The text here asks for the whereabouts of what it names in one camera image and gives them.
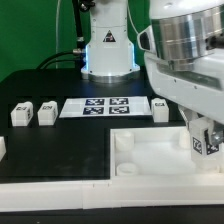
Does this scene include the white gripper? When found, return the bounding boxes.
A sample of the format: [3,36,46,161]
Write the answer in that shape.
[137,26,224,146]

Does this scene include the white square tabletop tray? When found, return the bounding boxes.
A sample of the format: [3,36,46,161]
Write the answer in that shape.
[110,126,224,178]

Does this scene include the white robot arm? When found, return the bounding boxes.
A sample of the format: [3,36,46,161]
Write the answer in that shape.
[81,0,224,145]

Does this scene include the white front fence bar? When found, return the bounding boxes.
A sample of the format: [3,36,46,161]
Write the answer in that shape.
[0,174,224,212]

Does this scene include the white sheet with markers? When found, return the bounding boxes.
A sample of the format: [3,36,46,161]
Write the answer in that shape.
[60,96,152,118]

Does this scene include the white left fence piece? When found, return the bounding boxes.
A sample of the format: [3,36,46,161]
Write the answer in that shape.
[0,137,6,162]

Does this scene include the black cables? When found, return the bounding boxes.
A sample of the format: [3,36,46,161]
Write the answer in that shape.
[35,0,88,70]

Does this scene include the thin white cable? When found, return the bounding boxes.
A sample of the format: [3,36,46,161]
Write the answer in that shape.
[55,0,63,69]

